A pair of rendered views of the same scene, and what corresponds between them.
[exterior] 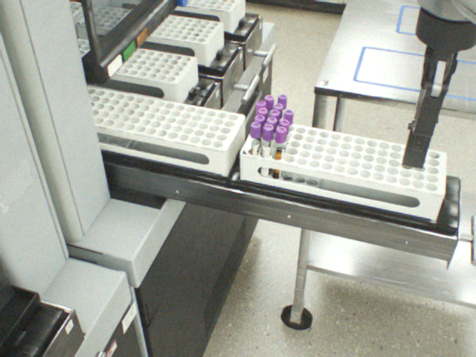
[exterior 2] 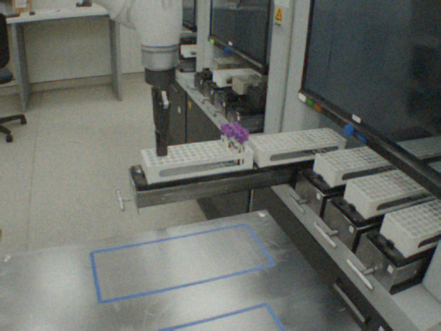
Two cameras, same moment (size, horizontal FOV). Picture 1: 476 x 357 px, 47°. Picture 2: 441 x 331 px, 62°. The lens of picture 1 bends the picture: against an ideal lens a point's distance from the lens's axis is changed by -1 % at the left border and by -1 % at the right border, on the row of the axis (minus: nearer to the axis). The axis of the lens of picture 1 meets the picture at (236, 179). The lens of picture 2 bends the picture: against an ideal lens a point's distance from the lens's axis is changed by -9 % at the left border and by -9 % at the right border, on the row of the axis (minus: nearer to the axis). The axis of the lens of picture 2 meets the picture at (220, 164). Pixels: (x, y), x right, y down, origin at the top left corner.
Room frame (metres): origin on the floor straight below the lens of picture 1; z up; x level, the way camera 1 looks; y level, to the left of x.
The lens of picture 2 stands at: (1.44, -0.74, 1.36)
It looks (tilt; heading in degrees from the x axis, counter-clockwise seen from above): 29 degrees down; 140
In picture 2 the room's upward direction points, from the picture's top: 3 degrees clockwise
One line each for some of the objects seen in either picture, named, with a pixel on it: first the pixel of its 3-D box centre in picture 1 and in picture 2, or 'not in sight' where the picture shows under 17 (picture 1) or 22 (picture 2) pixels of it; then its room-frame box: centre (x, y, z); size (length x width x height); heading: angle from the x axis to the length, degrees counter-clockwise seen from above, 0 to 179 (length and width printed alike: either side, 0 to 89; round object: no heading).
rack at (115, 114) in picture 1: (152, 131); (297, 147); (0.75, 0.14, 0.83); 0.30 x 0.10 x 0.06; 72
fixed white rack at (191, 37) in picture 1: (150, 36); (397, 191); (1.08, 0.18, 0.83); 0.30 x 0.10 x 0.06; 72
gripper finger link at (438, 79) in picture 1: (439, 71); not in sight; (0.58, -0.25, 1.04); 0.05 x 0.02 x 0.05; 162
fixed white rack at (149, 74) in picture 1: (117, 73); (363, 165); (0.94, 0.23, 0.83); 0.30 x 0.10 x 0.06; 72
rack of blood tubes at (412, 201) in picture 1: (341, 169); (197, 161); (0.65, -0.16, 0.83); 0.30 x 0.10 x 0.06; 72
